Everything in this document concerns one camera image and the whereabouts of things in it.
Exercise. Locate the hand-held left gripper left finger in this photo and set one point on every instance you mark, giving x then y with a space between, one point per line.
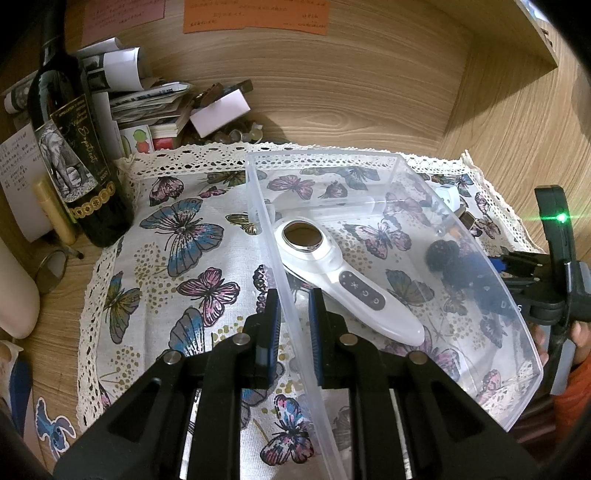
272 314

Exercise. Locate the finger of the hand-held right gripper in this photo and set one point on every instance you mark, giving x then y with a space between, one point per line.
497 265

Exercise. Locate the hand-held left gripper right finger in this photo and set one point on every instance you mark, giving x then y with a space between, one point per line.
315 323

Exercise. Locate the clear plastic storage box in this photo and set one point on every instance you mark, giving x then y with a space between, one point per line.
485 230

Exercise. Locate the black plastic object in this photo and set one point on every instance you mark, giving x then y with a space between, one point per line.
441 254

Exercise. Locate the white plug adapter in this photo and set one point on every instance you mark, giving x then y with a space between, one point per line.
447 194

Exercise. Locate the person's right forearm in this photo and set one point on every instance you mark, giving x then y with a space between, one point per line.
575 401

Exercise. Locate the person's right hand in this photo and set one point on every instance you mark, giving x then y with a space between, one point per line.
582 339

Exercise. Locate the white handheld facial massager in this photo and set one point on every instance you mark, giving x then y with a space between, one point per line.
351 286

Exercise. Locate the butterfly print lace cloth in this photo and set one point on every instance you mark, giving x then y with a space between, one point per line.
184 240

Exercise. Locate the pile of bottle caps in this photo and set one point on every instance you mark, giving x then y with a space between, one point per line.
240 134

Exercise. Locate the wooden shelf board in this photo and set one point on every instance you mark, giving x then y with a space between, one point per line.
540 41

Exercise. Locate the small round mirror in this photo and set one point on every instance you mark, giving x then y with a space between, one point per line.
74 253

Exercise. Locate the pink white small box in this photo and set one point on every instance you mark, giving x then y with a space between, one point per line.
219 110

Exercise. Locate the fruit picture card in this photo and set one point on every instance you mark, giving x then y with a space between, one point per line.
138 138

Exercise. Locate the yellow lip balm tube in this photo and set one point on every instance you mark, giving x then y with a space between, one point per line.
53 212

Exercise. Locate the blue cartoon sticker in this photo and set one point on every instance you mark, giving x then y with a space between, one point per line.
53 427

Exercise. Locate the stack of booklets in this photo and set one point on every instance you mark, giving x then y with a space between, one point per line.
147 99

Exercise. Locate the cream plastic bottle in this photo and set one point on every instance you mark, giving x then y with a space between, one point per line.
16 295

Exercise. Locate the blue flat box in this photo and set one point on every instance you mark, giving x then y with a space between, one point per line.
21 397

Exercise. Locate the rolled white printed papers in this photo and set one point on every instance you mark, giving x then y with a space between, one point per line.
120 64

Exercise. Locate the orange paper note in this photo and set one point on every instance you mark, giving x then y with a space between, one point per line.
254 18

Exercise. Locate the dark wine bottle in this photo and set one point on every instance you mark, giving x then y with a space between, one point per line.
60 92

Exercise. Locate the pink paper note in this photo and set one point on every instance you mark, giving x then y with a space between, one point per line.
124 14

